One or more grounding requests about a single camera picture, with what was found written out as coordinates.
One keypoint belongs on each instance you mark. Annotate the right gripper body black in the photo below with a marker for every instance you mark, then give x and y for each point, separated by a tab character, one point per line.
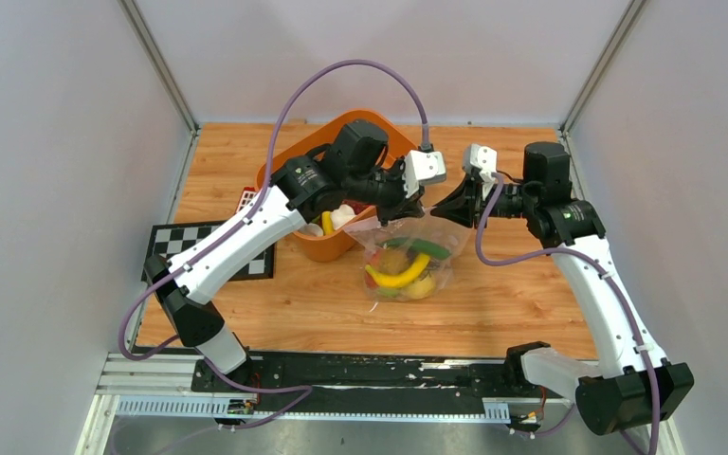
507	201

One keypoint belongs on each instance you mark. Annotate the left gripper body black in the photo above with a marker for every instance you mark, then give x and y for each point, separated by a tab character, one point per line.
383	191

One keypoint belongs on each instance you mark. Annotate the green cucumber toy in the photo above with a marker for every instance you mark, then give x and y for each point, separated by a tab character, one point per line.
433	250

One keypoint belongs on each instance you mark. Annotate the clear zip top bag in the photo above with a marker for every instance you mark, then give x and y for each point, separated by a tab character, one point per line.
370	233

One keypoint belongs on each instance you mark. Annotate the yellow pear toy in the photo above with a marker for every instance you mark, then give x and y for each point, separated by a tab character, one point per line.
420	288

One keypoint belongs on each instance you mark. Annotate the orange plastic basket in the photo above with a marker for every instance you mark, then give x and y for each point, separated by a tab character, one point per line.
329	248

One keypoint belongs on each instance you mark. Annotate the yellow banana toy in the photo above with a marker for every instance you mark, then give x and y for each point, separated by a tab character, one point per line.
418	266

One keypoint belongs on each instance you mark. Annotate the green apple toy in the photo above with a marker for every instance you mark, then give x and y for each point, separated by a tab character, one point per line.
389	293

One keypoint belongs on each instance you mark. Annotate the red orange peach toy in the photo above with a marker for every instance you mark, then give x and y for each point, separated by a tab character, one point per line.
369	281

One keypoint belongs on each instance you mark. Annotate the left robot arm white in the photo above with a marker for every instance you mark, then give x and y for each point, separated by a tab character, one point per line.
304	186

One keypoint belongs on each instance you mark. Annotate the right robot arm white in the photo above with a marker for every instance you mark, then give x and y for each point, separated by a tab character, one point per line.
634	383

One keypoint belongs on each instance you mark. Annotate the purple grapes toy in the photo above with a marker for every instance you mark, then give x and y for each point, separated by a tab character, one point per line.
357	207

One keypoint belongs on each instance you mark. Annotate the white mushroom toy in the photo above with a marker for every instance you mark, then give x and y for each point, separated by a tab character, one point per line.
341	216

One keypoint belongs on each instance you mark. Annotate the small yellow fruit toy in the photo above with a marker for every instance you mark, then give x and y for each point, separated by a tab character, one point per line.
326	223

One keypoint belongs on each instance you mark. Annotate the white garlic toy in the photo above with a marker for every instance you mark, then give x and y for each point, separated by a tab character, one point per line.
312	230

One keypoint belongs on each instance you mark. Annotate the red white block toy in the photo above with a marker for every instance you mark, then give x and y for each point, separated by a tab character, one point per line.
246	198

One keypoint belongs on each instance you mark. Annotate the checkerboard calibration board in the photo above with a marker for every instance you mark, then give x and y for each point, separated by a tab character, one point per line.
171	239

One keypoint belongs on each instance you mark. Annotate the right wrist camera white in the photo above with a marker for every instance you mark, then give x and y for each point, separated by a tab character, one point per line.
480	162

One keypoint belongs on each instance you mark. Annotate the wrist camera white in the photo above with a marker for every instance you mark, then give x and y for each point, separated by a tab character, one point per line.
480	162
422	169

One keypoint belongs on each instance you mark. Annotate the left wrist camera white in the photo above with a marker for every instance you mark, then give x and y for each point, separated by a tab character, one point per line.
422	169

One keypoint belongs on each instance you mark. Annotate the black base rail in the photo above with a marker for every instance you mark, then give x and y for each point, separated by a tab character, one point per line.
384	384

